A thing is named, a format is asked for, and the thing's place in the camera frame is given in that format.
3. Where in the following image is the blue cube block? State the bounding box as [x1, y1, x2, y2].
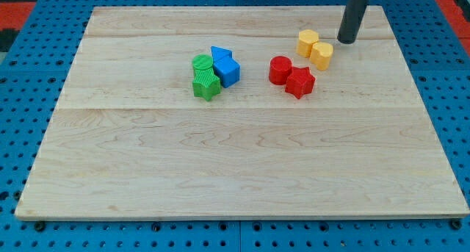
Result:
[214, 57, 240, 88]

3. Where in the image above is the blue triangle block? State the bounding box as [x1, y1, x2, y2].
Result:
[211, 46, 232, 62]

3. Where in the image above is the green star block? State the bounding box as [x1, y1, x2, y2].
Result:
[192, 68, 221, 101]

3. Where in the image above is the green cylinder block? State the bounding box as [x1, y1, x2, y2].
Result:
[192, 54, 214, 76]

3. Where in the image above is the red cylinder block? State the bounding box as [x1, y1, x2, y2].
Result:
[269, 56, 292, 85]

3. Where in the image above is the red star block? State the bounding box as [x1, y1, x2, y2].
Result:
[285, 67, 316, 99]

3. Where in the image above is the light wooden board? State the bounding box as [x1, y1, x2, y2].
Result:
[15, 6, 469, 221]

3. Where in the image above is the yellow hexagon block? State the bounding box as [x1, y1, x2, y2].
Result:
[296, 29, 319, 58]

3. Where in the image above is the yellow heart block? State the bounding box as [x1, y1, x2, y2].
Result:
[309, 42, 333, 71]

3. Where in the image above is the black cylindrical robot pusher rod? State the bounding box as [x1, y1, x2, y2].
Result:
[337, 0, 369, 44]

